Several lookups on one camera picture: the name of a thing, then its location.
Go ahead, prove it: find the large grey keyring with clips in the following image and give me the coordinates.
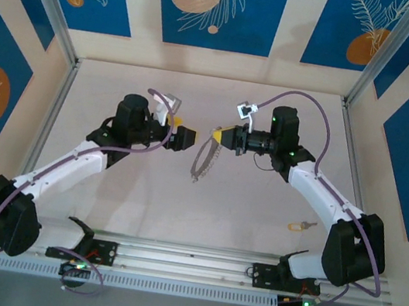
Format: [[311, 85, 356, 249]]
[[187, 133, 227, 188]]

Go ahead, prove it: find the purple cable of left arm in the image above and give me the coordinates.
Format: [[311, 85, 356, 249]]
[[0, 64, 183, 306]]

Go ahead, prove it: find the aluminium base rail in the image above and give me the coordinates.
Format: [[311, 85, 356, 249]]
[[0, 208, 400, 306]]

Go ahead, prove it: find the thin black wire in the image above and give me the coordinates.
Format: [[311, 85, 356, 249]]
[[250, 152, 276, 174]]

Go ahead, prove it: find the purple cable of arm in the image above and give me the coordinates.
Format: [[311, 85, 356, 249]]
[[0, 64, 183, 306], [222, 84, 409, 306]]

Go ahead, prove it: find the aluminium table side rail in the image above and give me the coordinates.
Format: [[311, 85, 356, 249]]
[[306, 97, 409, 306], [0, 43, 84, 306]]

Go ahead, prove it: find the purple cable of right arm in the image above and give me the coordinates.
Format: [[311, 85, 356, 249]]
[[222, 84, 409, 306]]

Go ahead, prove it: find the key with yellow tag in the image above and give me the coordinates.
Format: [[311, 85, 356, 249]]
[[287, 217, 318, 236]]

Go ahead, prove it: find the grey slotted cable duct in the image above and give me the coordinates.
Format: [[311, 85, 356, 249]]
[[0, 247, 280, 306]]

